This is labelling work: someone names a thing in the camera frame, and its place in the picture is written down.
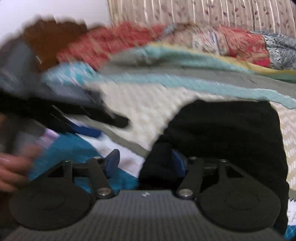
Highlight carved wooden headboard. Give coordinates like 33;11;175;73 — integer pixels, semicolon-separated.
23;18;87;71

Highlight black pants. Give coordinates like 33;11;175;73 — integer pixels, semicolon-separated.
138;100;290;234

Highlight person's left hand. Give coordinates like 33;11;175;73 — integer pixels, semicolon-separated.
1;144;43;193

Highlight teal patterned bedspread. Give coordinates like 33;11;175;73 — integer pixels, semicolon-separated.
28;45;296;239

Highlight red patchwork quilt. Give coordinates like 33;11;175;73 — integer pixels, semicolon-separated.
57;22;295;70

